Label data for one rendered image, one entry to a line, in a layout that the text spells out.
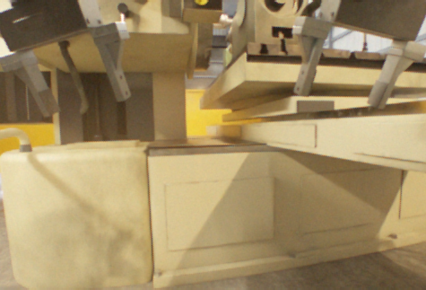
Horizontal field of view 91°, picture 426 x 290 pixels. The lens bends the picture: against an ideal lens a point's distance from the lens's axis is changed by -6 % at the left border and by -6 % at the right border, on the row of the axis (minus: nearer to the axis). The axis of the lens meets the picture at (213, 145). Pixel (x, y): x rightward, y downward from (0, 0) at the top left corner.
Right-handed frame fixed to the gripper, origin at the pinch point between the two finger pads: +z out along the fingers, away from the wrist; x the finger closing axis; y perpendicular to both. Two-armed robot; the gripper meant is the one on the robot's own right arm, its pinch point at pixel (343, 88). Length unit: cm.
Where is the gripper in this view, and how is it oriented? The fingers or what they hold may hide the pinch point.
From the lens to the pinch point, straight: 40.3
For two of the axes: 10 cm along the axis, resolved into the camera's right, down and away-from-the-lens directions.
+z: -1.4, 8.8, 4.5
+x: 9.9, 1.0, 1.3
